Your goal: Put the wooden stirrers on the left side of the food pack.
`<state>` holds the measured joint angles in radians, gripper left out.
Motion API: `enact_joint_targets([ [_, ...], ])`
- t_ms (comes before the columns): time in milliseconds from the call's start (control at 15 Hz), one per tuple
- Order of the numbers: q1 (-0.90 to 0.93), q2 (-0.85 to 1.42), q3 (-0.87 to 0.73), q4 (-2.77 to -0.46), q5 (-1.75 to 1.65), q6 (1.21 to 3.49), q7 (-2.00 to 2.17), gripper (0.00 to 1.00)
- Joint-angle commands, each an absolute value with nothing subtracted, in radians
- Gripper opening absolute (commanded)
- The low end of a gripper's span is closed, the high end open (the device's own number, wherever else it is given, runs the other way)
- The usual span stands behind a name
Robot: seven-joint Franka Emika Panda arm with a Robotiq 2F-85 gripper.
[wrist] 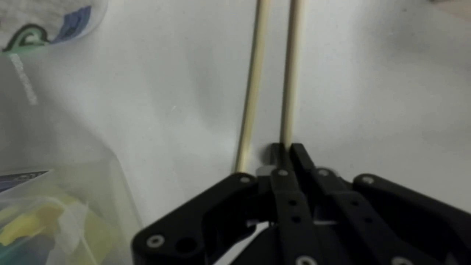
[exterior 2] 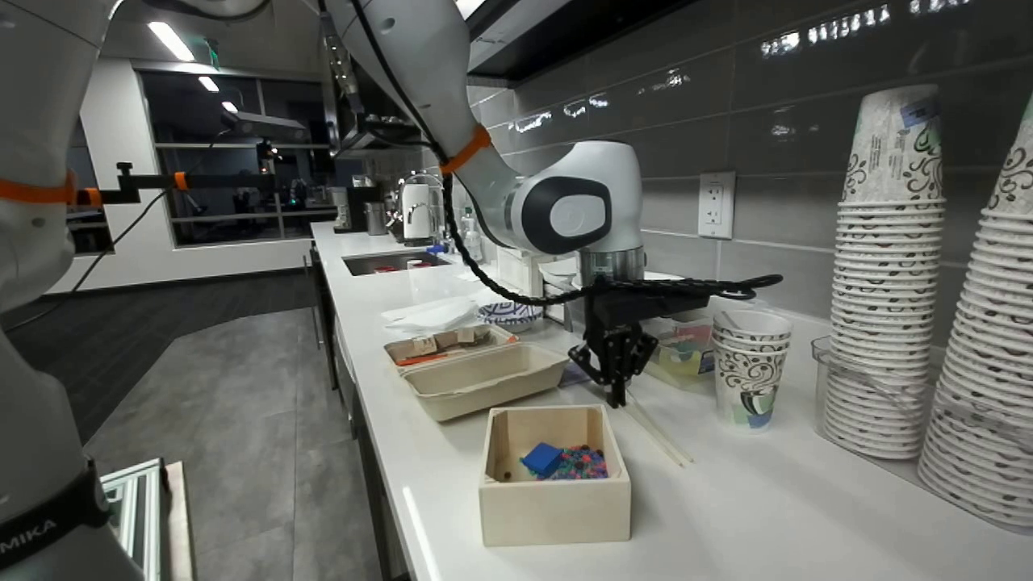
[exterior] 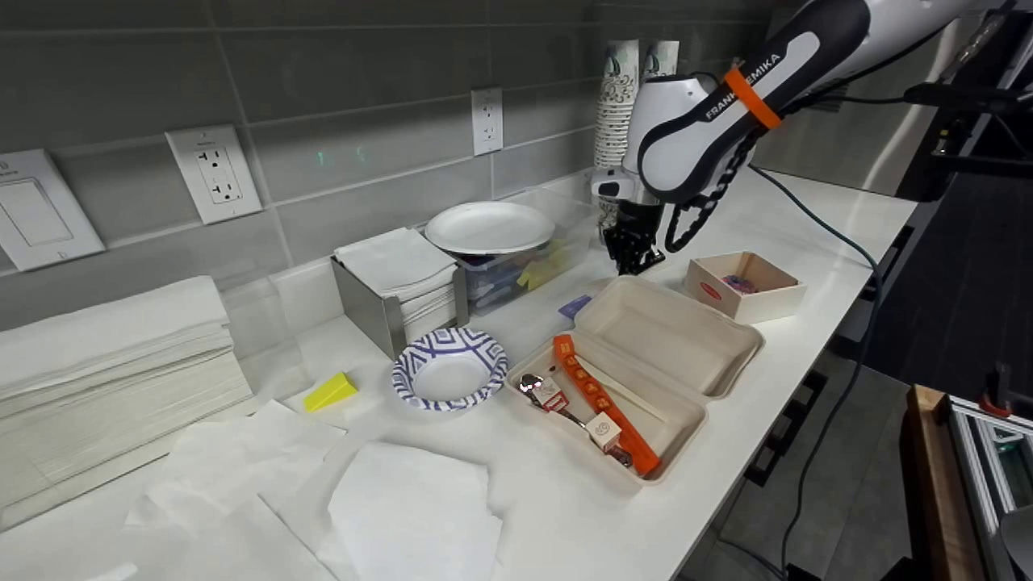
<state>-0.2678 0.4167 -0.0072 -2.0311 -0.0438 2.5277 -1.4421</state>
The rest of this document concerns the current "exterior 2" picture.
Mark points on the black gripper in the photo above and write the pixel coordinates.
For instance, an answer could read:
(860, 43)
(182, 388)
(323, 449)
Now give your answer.
(620, 321)

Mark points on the black clamp stand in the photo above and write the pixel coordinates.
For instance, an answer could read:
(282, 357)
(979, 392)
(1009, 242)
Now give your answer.
(135, 182)

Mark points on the white wall outlet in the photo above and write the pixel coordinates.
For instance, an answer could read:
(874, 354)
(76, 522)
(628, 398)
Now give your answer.
(716, 204)

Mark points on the silver coffee machine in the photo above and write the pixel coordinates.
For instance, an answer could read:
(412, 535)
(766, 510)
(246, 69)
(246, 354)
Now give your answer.
(369, 212)

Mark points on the counter sink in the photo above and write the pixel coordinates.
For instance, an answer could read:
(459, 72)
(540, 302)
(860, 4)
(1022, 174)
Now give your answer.
(392, 264)

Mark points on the clear plastic cup sleeve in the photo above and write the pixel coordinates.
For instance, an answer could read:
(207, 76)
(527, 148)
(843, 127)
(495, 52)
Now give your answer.
(827, 388)

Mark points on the printed wooden cube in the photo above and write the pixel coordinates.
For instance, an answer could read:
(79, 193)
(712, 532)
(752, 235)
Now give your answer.
(446, 344)
(478, 336)

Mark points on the colourful packets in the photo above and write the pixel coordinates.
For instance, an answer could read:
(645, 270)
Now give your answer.
(684, 361)

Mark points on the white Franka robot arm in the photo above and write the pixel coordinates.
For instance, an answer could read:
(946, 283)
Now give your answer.
(420, 65)

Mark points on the ceiling light strip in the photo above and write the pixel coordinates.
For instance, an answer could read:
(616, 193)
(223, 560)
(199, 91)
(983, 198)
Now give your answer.
(172, 40)

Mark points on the large window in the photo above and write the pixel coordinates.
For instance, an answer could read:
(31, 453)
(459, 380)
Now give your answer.
(214, 139)

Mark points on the metal framed cart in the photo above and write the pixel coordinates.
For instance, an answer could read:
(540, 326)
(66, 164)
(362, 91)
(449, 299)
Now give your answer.
(141, 505)

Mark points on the white electric kettle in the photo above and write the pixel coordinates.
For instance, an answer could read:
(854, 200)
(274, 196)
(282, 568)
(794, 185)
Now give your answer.
(419, 212)

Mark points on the blue patterned bowl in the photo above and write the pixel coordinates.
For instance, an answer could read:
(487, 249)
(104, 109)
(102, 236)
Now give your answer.
(512, 313)

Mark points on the tall patterned cup stack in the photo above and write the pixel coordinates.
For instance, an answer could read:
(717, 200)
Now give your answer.
(890, 270)
(988, 407)

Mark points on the blue block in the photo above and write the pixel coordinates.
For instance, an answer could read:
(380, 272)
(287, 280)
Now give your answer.
(540, 460)

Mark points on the thin wooden stirrer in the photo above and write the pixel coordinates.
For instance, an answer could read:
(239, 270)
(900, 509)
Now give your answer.
(663, 436)

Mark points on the patterned paper cup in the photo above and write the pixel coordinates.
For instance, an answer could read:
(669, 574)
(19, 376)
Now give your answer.
(752, 373)

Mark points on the colourful beads pile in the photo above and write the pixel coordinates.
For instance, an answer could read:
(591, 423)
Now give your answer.
(586, 465)

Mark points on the square wooden box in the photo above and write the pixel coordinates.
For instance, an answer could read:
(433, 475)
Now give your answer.
(550, 517)

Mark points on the purple packet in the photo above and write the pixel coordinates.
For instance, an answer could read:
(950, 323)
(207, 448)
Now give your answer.
(576, 376)

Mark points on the wooden tray with snacks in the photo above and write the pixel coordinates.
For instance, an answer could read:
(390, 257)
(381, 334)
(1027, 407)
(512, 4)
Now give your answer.
(487, 392)

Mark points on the clear plastic container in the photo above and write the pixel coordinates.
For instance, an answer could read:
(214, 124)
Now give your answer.
(688, 373)

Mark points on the white tissue paper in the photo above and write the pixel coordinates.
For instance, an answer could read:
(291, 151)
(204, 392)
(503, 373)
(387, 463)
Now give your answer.
(430, 313)

